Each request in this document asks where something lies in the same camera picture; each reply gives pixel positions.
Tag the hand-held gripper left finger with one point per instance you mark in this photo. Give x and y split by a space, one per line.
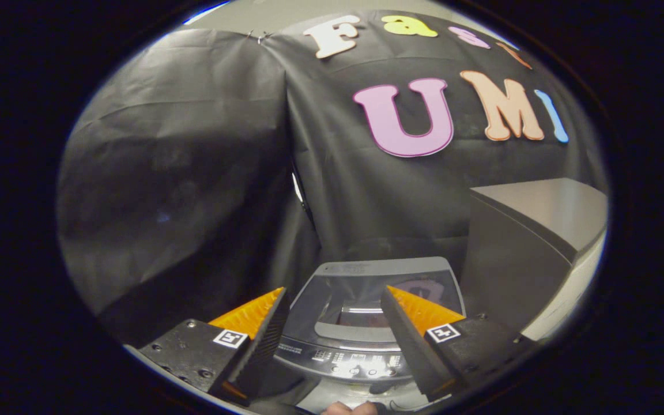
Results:
263 340

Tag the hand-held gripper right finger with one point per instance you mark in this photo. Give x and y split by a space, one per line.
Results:
410 340

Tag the grey washing machine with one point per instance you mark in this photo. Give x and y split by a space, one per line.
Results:
355 362

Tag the black backdrop cloth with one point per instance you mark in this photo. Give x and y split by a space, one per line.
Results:
193 173

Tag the beige cabinet with grey frame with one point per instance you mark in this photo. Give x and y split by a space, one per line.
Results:
522 253

